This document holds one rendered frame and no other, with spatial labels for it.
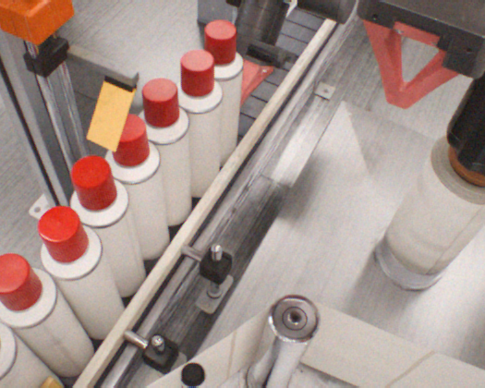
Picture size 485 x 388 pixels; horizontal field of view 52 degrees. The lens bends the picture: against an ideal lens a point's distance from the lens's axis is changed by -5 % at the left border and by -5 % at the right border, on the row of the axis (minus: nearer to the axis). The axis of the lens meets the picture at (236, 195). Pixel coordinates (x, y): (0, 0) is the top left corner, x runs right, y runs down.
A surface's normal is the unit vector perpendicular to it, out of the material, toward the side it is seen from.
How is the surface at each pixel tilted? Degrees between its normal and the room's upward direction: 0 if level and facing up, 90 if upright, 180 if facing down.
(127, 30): 0
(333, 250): 0
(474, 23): 1
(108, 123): 48
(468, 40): 89
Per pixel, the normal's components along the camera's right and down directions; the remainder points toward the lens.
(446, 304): 0.05, -0.55
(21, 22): -0.46, 0.72
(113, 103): -0.31, 0.16
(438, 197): -0.84, 0.44
